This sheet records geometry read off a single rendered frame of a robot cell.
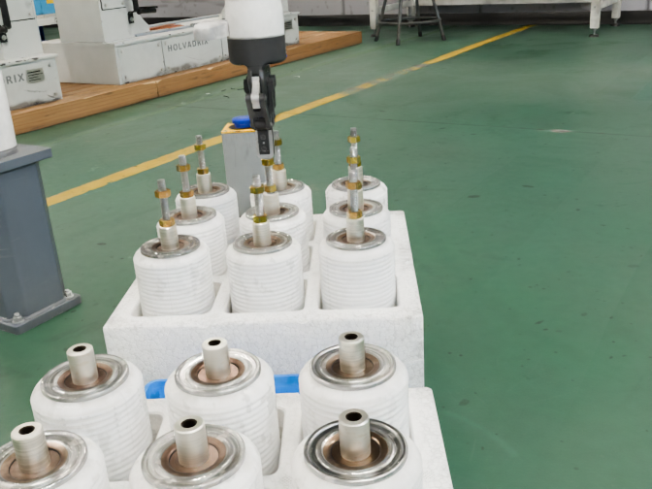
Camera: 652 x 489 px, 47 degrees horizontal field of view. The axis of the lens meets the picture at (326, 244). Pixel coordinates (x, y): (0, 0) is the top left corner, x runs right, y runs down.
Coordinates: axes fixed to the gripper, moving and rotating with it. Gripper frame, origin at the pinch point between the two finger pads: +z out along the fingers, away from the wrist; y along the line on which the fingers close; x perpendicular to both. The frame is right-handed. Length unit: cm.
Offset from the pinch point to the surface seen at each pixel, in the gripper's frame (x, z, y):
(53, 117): 111, 33, 197
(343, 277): -10.3, 13.2, -16.3
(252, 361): -2.7, 9.8, -41.6
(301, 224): -4.3, 11.3, -2.2
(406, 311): -17.6, 17.1, -18.4
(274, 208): -0.6, 9.1, -1.0
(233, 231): 7.5, 16.2, 9.5
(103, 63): 104, 18, 245
